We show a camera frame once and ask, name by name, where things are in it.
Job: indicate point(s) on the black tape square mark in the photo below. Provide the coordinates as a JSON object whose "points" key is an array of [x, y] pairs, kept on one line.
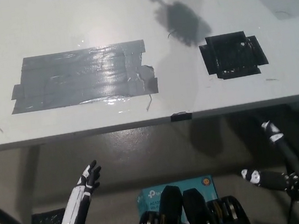
{"points": [[232, 55]]}

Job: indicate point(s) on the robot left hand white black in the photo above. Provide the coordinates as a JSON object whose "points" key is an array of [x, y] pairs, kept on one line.
{"points": [[75, 206]]}

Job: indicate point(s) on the thin curved black thread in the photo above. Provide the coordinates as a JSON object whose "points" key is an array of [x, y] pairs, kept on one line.
{"points": [[170, 32]]}

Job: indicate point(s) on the teal cardboard router box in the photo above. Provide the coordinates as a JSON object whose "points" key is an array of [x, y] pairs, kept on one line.
{"points": [[198, 184]]}

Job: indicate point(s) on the black floor tape patch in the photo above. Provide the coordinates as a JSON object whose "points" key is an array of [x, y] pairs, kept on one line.
{"points": [[49, 222]]}

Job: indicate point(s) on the grey duct tape patch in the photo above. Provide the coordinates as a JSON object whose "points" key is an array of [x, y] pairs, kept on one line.
{"points": [[77, 77]]}

